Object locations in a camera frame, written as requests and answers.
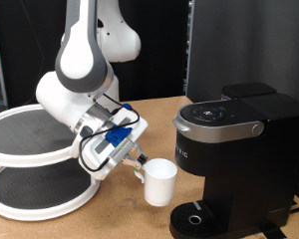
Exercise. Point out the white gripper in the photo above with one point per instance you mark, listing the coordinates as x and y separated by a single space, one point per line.
103 156

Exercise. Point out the white mug with green tape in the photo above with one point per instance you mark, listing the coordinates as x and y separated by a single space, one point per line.
159 186

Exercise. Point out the black Keurig coffee machine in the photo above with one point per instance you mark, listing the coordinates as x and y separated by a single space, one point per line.
255 172

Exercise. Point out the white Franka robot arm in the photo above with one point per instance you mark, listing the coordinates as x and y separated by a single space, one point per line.
83 66

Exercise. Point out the white two-tier turntable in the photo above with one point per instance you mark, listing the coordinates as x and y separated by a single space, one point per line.
40 159

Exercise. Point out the perforated metal rack strip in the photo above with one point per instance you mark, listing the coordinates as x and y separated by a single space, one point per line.
189 49

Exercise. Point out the dark grey partition panel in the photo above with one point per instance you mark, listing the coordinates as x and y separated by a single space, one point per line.
249 30

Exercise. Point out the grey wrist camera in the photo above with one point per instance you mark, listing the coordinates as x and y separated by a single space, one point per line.
119 146

